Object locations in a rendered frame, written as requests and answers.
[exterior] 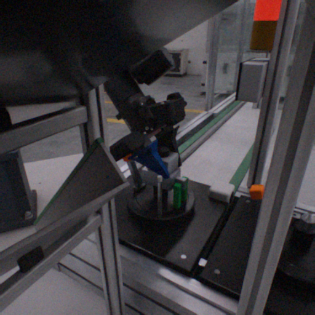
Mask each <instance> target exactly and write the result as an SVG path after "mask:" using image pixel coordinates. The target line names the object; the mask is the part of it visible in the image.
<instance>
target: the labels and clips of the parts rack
mask: <svg viewBox="0 0 315 315"><path fill-rule="evenodd" d="M12 128H13V125H12V121H11V118H10V113H2V114H0V132H3V131H6V130H8V129H12ZM101 224H102V220H101V215H100V214H98V213H95V212H94V213H93V214H92V215H91V216H89V217H88V218H86V219H85V220H83V221H81V222H79V223H78V224H77V225H75V226H74V227H73V228H72V229H71V230H69V231H68V232H66V233H65V234H64V235H63V236H61V237H60V238H58V239H57V240H56V241H55V242H54V243H53V244H51V245H50V246H48V248H46V249H45V250H43V251H42V247H40V246H39V247H37V248H35V249H33V250H32V251H30V252H28V253H26V254H25V255H24V256H22V257H21V258H19V259H18V260H17V264H18V267H19V270H18V271H16V272H15V273H13V275H12V276H11V277H10V278H8V279H7V280H6V281H4V282H2V283H1V284H0V313H1V312H2V311H4V310H5V309H6V308H7V306H9V305H10V304H11V303H12V302H13V301H14V300H15V299H16V298H18V297H19V296H20V295H21V294H23V293H24V292H25V291H26V290H27V289H28V288H29V287H30V286H31V285H33V284H34V283H35V282H36V281H38V280H39V279H40V278H41V277H42V276H43V275H45V273H46V272H47V271H48V270H50V269H51V268H52V267H54V266H55V265H56V264H57V263H58V262H59V261H60V260H61V259H62V258H64V257H65V255H67V254H69V253H70V252H71V251H72V250H73V249H74V248H75V247H76V246H77V245H79V244H80V243H81V242H82V241H84V239H85V238H86V237H87V236H89V235H90V234H91V233H92V232H94V231H95V230H96V229H97V228H99V227H100V225H101Z"/></svg>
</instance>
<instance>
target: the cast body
mask: <svg viewBox="0 0 315 315"><path fill-rule="evenodd" d="M157 151H158V153H159V155H160V157H161V159H162V161H163V163H164V164H165V166H166V167H167V170H168V171H169V175H170V177H169V178H168V179H165V178H162V189H166V190H168V191H171V190H172V189H173V185H174V184H175V183H181V184H182V188H181V189H183V190H185V189H186V178H182V177H181V168H180V167H178V158H179V154H178V153H174V152H171V151H170V150H169V149H168V148H166V147H157ZM158 176H159V175H158V174H156V173H155V172H154V171H152V170H151V169H149V168H147V167H144V168H143V169H142V182H144V183H147V184H150V185H152V186H155V187H158Z"/></svg>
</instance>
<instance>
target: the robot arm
mask: <svg viewBox="0 0 315 315"><path fill-rule="evenodd" d="M174 68H175V63H174V60H173V58H172V56H171V54H170V52H169V51H168V50H167V48H165V47H164V46H163V47H162V48H161V49H159V50H157V51H155V52H154V53H152V54H151V55H149V56H147V57H145V58H144V59H142V60H140V61H139V62H138V63H136V64H134V65H132V66H131V67H129V68H128V69H126V70H124V71H122V72H120V73H119V74H117V75H115V76H114V77H113V78H112V79H110V80H108V81H106V82H104V83H103V88H104V91H105V92H106V94H107V95H108V97H109V98H110V99H111V101H112V102H113V105H114V106H115V108H116V109H117V111H118V114H117V115H116V118H117V120H118V121H119V120H121V119H122V120H124V122H125V123H126V125H127V126H128V128H129V130H130V132H131V133H130V134H128V135H126V136H125V137H122V138H121V139H119V140H118V141H117V142H115V143H114V144H113V145H112V146H110V147H109V148H110V153H111V154H112V156H113V157H114V160H115V161H116V162H118V161H120V160H121V159H123V158H124V157H126V156H127V155H129V154H131V156H129V157H128V158H127V159H128V160H133V161H135V162H138V163H140V164H142V165H144V166H145V167H147V168H149V169H151V170H152V171H154V172H155V173H156V174H158V175H160V176H162V178H165V179H168V178H169V177H170V175H169V171H168V170H167V167H166V166H165V164H164V163H163V161H162V159H161V157H160V155H159V153H158V151H157V147H166V148H168V149H169V150H170V151H171V152H174V153H178V154H179V158H178V167H181V166H182V163H181V159H180V153H179V150H178V146H177V142H176V138H175V137H176V134H177V132H178V129H179V128H180V125H179V126H176V127H175V128H174V127H173V126H174V125H176V124H178V123H179V122H182V121H183V120H184V119H185V116H186V114H185V106H186V105H187V102H186V101H185V100H184V98H183V97H182V96H181V95H180V93H179V92H176V93H172V94H169V95H168V96H167V100H164V101H162V102H157V103H156V101H155V98H154V97H152V98H151V96H150V95H147V96H145V95H144V94H143V92H142V90H141V88H140V86H139V85H138V84H137V82H138V83H139V84H143V83H145V84H146V85H148V86H150V85H152V84H153V83H154V82H156V81H157V80H158V79H160V78H161V77H162V76H164V75H165V74H167V73H168V72H169V71H170V70H172V69H174ZM136 81H137V82H136ZM152 128H153V130H152ZM144 132H145V133H146V134H144ZM153 136H155V137H156V140H154V141H153V142H152V141H151V139H150V138H151V137H153Z"/></svg>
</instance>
